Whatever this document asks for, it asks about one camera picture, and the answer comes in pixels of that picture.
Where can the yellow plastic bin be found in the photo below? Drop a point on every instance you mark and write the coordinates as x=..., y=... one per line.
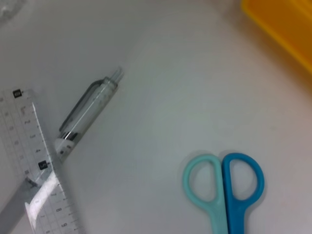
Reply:
x=280, y=24

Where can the transparent plastic ruler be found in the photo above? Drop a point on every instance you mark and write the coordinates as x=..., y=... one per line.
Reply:
x=24, y=136

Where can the blue and teal scissors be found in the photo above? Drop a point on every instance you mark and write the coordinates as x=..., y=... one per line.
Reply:
x=234, y=207

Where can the water bottle with green label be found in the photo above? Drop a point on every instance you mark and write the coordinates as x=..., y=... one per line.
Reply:
x=6, y=11

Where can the grey click pen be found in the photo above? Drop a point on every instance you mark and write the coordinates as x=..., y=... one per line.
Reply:
x=92, y=107

